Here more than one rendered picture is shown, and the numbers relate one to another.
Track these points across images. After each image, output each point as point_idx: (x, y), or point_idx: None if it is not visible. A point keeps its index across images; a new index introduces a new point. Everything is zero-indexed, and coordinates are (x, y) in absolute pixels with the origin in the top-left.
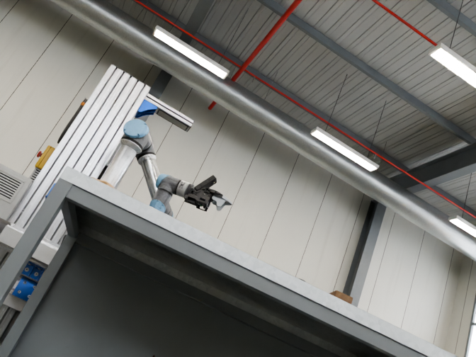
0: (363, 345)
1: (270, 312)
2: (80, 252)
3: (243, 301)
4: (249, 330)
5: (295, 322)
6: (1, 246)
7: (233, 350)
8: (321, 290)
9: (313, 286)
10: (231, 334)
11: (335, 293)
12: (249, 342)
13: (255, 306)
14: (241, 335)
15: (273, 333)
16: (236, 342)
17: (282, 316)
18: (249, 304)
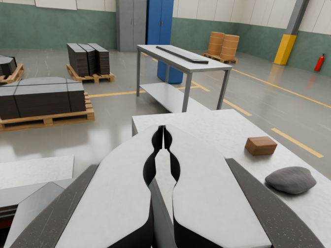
0: (181, 126)
1: (172, 182)
2: None
3: (170, 216)
4: (160, 216)
5: (166, 161)
6: None
7: (160, 243)
8: (307, 164)
9: (313, 168)
10: (165, 243)
11: (276, 146)
12: (157, 219)
13: (169, 200)
14: (161, 229)
15: None
16: (161, 237)
17: (169, 171)
18: (168, 206)
